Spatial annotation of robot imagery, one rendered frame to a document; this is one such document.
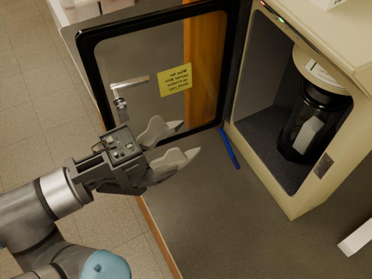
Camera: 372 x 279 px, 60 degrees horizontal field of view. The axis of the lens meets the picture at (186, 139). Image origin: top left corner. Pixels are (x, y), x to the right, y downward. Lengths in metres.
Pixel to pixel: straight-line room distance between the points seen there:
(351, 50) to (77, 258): 0.41
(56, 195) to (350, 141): 0.46
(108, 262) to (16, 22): 2.90
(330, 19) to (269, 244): 0.58
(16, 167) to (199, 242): 1.59
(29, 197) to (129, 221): 1.35
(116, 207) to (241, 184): 1.12
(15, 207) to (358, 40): 0.49
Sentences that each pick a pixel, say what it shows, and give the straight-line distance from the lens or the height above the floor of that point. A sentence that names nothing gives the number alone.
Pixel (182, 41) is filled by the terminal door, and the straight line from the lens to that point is 0.65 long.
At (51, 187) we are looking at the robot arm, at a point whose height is 1.28.
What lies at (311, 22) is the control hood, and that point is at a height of 1.51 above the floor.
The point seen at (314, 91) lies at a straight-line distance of 0.69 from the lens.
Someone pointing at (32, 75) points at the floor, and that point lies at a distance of 2.69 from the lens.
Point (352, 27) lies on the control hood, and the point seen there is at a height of 1.51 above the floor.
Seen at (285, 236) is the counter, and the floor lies 0.94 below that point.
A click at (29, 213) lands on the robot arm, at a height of 1.27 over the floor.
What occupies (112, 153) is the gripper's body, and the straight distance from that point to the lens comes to 0.51.
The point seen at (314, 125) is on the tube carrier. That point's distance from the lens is 0.74.
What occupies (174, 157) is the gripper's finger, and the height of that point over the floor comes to 1.27.
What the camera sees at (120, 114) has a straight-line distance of 0.71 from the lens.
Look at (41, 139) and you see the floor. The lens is 2.27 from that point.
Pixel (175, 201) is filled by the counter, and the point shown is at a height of 0.94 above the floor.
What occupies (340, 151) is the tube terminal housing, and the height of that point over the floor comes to 1.26.
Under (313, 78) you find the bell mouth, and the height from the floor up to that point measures 1.32.
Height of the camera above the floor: 1.73
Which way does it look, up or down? 56 degrees down
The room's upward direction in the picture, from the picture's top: straight up
